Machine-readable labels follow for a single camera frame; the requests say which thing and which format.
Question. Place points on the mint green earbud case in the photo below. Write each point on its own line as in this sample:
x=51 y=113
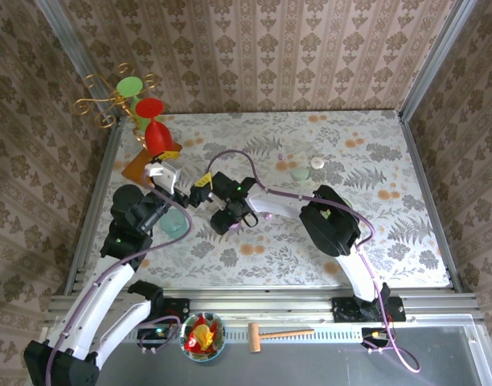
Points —
x=300 y=173

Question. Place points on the white earbud case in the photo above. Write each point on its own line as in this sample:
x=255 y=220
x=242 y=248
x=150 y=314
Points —
x=317 y=162

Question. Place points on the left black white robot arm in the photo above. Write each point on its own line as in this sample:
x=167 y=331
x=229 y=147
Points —
x=105 y=289

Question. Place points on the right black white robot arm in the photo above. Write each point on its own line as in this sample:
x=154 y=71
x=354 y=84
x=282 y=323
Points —
x=278 y=203

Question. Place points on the red plastic wine glass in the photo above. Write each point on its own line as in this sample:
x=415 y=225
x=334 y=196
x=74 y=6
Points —
x=157 y=136

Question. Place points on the teal plastic cup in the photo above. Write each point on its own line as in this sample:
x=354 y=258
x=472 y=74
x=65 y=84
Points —
x=173 y=225

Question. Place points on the green plastic wine glass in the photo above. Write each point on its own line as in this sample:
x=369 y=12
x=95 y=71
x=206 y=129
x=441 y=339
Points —
x=129 y=86

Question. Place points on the red candy wrapper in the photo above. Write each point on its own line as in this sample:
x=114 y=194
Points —
x=198 y=321

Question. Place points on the yellow candy wrapper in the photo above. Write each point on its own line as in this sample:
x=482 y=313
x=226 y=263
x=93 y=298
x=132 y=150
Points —
x=203 y=335

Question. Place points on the small wooden mallet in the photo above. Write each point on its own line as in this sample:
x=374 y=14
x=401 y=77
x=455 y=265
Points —
x=255 y=337

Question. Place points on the clear glass bowl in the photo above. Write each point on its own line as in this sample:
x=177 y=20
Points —
x=214 y=354

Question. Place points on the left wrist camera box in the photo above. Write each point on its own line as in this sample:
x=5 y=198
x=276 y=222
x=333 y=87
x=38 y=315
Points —
x=165 y=175

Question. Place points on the aluminium extrusion frame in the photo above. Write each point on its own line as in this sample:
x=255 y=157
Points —
x=270 y=301

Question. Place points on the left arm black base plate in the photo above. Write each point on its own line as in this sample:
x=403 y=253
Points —
x=179 y=309

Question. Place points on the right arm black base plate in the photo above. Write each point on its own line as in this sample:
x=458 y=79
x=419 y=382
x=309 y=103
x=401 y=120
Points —
x=342 y=309

